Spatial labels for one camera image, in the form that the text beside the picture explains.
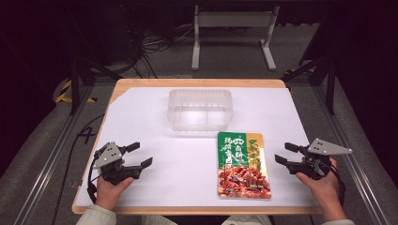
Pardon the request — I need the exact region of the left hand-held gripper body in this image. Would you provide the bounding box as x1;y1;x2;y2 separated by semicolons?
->
93;142;144;186

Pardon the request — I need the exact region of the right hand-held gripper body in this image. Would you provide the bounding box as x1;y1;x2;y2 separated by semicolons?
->
285;138;354;181

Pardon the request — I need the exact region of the person's left hand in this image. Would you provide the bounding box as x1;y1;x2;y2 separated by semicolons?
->
95;176;135;211

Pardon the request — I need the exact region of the person's right hand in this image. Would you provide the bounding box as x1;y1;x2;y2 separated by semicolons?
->
295;157;348;223

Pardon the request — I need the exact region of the white table mat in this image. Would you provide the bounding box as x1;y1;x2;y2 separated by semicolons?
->
74;86;319;208

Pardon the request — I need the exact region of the green and red snack packet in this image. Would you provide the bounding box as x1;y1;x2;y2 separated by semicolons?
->
216;131;273;201

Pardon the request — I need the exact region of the black metal stand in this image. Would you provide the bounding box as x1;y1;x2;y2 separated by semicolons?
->
281;55;338;116
69;54;124;117

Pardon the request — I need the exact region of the clear plastic container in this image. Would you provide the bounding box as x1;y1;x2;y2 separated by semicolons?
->
166;88;235;132

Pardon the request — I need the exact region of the yellow and black tape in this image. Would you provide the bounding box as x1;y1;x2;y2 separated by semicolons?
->
54;79;98;104

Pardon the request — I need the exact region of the aluminium rail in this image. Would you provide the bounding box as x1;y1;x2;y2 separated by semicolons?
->
312;84;390;225
12;85;96;225

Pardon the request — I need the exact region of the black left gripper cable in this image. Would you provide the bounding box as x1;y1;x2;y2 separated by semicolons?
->
86;154;99;204

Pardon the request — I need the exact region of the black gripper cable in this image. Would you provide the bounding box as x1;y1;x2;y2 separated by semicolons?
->
329;160;347;208
86;154;99;204

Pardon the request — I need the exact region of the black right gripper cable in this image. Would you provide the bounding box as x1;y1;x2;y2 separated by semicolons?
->
329;160;347;208

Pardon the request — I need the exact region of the black floor cable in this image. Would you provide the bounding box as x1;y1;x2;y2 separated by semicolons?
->
51;113;106;225

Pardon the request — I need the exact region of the bundle of floor cables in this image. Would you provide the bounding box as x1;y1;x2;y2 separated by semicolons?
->
123;4;195;80

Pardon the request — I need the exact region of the white metal frame stand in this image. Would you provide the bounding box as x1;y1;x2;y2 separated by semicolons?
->
191;5;281;72

